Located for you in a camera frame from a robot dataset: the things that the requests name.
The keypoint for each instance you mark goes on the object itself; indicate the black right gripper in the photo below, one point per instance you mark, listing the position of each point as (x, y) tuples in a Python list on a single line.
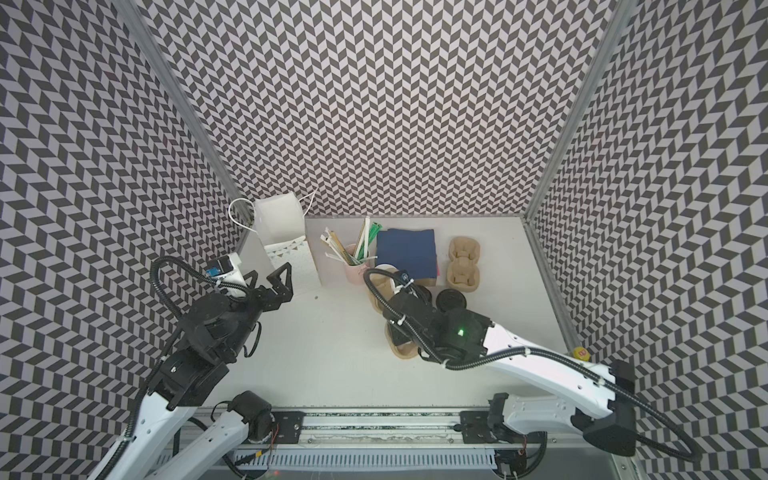
[(399, 336)]

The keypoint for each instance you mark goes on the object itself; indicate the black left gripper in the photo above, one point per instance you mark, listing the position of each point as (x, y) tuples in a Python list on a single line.
[(284, 292)]

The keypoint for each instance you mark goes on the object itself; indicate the black cup lid stack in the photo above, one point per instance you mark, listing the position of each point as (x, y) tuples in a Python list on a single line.
[(450, 299)]

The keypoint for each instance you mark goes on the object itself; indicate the beige pulp cup carrier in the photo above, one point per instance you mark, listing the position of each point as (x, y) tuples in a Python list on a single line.
[(401, 346)]

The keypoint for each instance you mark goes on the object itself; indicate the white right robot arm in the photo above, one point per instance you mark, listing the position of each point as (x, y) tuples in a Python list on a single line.
[(598, 402)]

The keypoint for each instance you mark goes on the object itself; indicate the white paper takeout bag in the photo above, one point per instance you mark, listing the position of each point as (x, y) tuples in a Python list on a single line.
[(279, 222)]

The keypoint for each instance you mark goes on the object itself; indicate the brown cardboard napkin box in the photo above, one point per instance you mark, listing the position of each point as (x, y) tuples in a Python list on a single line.
[(427, 282)]

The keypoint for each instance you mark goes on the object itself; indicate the pink utensil holder cup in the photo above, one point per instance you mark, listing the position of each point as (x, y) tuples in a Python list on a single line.
[(355, 273)]

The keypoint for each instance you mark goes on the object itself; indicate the blue napkin stack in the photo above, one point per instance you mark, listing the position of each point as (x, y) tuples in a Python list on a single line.
[(411, 250)]

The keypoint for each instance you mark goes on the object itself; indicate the green straws bundle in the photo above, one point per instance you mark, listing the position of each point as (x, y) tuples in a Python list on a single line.
[(368, 234)]

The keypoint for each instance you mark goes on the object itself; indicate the yellow capped bottle right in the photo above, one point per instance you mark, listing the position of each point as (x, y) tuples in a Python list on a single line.
[(581, 353)]

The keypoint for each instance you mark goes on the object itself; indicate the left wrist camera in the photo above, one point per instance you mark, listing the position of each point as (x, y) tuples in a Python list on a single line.
[(225, 269)]

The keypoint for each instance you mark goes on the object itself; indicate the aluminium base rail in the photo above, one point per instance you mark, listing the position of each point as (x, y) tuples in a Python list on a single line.
[(334, 442)]

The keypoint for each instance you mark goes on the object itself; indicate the aluminium corner post left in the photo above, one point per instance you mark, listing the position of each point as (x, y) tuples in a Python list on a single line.
[(138, 29)]

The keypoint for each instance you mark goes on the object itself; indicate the aluminium corner post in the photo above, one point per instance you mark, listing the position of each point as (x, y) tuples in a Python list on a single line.
[(138, 29), (618, 23)]

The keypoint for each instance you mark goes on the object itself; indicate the aluminium corner post right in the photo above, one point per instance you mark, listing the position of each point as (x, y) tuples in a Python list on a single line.
[(618, 23)]

